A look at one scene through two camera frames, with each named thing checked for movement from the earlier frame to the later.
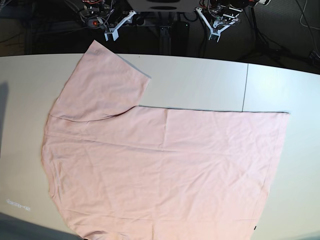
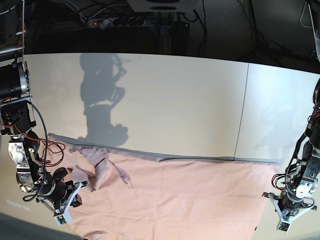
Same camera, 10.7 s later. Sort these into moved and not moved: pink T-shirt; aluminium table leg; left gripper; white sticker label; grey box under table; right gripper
Moved: pink T-shirt; right gripper; left gripper
Not moved: grey box under table; white sticker label; aluminium table leg
